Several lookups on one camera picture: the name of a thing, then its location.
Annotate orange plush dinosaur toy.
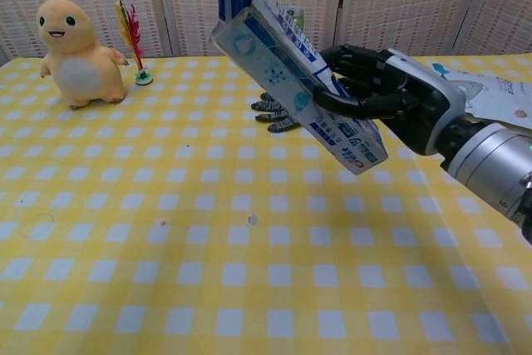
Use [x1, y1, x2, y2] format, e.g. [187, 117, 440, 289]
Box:
[36, 0, 129, 110]

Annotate feather shuttlecock with green base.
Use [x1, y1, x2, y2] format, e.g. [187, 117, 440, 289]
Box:
[115, 0, 154, 86]

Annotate grey knitted work glove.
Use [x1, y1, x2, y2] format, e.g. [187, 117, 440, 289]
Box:
[250, 92, 301, 134]

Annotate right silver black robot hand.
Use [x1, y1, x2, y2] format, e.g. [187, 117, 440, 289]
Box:
[313, 44, 467, 157]

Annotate white face mask package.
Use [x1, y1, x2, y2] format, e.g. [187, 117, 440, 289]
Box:
[431, 62, 532, 130]

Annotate yellow white checked tablecloth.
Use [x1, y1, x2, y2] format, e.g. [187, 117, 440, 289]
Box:
[0, 53, 532, 355]

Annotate blue white toothpaste box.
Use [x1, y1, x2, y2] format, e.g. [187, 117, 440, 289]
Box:
[209, 0, 389, 175]

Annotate green drink can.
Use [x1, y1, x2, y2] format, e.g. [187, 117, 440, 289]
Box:
[284, 6, 305, 28]

